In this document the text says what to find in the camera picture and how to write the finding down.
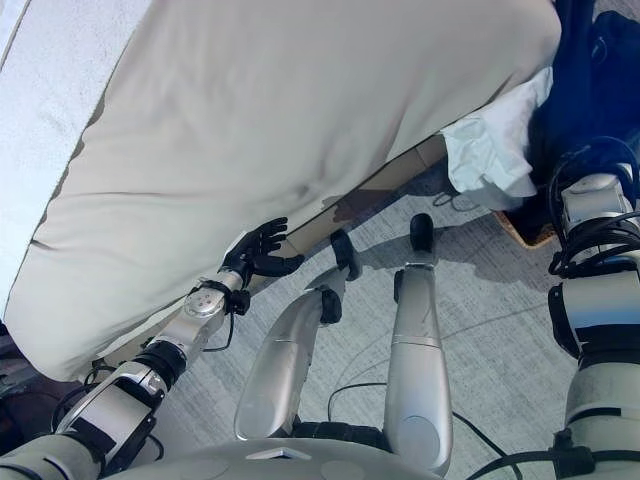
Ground grey robot torso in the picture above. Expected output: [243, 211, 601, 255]
[0, 429, 566, 480]

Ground brown woven laundry basket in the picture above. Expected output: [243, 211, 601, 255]
[492, 207, 557, 250]

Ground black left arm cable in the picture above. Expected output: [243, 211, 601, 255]
[49, 309, 236, 436]

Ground bed with beige cover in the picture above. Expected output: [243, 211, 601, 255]
[2, 0, 564, 384]

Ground white bed duvet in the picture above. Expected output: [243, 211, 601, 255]
[0, 0, 119, 166]

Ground dark navy garment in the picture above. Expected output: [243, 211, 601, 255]
[514, 0, 640, 241]

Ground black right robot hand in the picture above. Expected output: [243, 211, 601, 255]
[591, 9, 640, 71]

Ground grey striped rug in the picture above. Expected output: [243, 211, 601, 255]
[149, 189, 640, 480]

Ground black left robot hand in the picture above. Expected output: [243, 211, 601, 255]
[221, 216, 305, 281]

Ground beige padded bed frame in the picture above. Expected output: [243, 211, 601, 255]
[94, 132, 451, 361]

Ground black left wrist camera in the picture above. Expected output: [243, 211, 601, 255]
[227, 288, 252, 317]

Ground pale white shirt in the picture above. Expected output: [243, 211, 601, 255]
[439, 113, 540, 211]

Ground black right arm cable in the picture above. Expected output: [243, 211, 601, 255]
[547, 135, 640, 281]

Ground silver left robot leg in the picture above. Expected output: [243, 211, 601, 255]
[233, 229, 364, 444]

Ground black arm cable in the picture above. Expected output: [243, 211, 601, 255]
[49, 309, 236, 436]
[547, 135, 640, 281]

